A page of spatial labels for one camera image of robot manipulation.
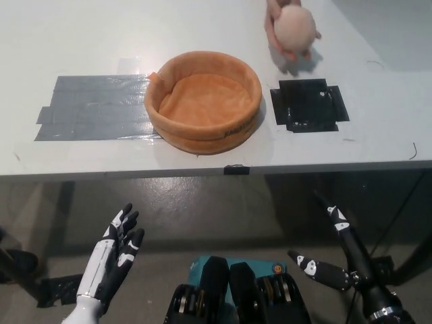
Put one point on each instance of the black tape patch on floor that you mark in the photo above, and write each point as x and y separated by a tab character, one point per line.
57	290

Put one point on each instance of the orange plush round basket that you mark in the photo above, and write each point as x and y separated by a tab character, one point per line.
206	94

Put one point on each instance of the robot torso black teal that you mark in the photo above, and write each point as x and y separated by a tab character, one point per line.
243	297

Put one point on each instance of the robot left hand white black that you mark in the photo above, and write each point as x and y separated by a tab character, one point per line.
114	256

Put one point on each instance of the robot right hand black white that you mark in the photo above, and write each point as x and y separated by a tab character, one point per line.
362	270

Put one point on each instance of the black tape square patch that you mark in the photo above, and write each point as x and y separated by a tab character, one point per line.
307	104

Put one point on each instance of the person's bare hand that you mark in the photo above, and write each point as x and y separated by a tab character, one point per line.
270	28

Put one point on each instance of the grey duct tape patch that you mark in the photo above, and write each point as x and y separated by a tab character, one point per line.
98	108

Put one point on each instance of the black shoe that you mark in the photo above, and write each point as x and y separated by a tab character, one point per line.
18	265

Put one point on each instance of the small black tape piece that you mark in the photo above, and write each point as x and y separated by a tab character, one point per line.
236	169

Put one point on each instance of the pink plush dumpling toy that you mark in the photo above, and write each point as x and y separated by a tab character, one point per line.
295	28

